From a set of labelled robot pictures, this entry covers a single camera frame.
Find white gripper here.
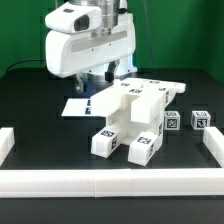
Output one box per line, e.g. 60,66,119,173
45,5,136,92

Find white chair seat part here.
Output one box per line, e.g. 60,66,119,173
106,110,164,151

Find white chair back frame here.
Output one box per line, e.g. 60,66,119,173
90,78,186,124

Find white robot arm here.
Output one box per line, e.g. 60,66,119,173
45,0,137,91

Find white tagged cube left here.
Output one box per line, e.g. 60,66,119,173
164,111,181,130

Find white tagged cube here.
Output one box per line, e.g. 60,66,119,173
164,111,181,130
191,111,211,130

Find white tagged cube right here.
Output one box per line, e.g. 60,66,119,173
191,111,211,130

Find white marker base plate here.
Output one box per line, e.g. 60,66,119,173
62,98,91,117

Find black cable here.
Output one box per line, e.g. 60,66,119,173
4,59,48,76

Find white left fence wall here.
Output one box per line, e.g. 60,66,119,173
0,127,15,166

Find white fence wall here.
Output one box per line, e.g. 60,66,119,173
0,168,224,198
203,127,224,168
0,127,15,166

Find white right fence wall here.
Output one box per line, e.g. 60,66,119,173
203,127,224,168

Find white front fence wall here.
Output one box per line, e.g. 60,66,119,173
0,168,224,198

